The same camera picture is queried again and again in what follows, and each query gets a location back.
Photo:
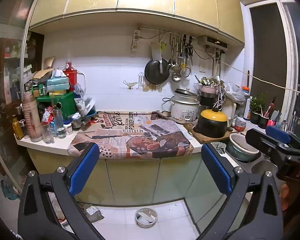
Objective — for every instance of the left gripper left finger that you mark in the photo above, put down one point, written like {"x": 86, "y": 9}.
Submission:
{"x": 37, "y": 218}

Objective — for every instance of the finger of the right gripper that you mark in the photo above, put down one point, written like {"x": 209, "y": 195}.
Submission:
{"x": 267, "y": 145}
{"x": 278, "y": 134}

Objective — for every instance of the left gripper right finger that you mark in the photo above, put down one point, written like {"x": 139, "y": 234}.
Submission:
{"x": 263, "y": 218}

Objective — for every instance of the right hand orange glove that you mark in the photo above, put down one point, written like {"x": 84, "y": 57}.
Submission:
{"x": 290, "y": 205}

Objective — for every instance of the white bowl in sink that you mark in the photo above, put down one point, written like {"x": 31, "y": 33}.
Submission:
{"x": 240, "y": 149}

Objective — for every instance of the small potted plant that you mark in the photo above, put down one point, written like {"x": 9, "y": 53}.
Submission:
{"x": 256, "y": 108}

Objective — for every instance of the grey bag on floor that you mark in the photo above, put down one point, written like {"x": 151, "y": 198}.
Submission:
{"x": 92, "y": 212}

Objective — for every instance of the grey dish rag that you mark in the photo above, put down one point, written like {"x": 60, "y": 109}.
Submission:
{"x": 220, "y": 147}

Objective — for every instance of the black pot yellow lid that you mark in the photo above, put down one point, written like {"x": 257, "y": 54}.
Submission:
{"x": 211, "y": 123}

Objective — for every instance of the clear drinking glass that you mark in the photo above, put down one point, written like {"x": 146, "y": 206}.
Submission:
{"x": 48, "y": 137}

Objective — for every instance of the pink utensil pot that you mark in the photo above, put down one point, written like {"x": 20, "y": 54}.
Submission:
{"x": 207, "y": 91}

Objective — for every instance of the clear water bottle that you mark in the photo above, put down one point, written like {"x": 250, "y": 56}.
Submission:
{"x": 59, "y": 123}

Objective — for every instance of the stack of paper cups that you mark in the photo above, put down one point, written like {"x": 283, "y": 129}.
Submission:
{"x": 32, "y": 120}

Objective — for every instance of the yellow oil bottle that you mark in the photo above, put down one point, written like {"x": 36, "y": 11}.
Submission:
{"x": 17, "y": 128}

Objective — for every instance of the white pill jar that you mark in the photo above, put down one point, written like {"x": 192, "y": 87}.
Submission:
{"x": 68, "y": 127}

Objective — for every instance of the white rice cooker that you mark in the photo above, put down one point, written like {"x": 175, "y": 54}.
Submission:
{"x": 184, "y": 105}

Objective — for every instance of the printed newspaper table cover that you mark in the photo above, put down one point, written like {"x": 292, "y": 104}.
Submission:
{"x": 132, "y": 135}

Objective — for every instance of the green storage box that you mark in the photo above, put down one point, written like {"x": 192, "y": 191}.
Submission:
{"x": 63, "y": 102}

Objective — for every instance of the hanging metal ladle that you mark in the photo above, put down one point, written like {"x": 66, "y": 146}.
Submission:
{"x": 174, "y": 67}

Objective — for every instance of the teal tissue packs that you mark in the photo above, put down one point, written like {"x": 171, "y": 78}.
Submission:
{"x": 55, "y": 84}

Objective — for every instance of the black hanging wok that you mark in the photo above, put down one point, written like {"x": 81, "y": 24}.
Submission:
{"x": 152, "y": 72}

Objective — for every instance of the red thermos kettle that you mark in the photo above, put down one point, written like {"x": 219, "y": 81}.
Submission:
{"x": 71, "y": 73}

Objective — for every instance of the white power strip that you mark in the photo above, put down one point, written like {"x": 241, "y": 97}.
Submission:
{"x": 135, "y": 40}

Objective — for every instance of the wall water heater unit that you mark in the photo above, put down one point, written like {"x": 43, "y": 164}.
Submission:
{"x": 212, "y": 42}

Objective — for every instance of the upper yellow wall cabinets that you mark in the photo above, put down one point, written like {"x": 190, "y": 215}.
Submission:
{"x": 220, "y": 19}

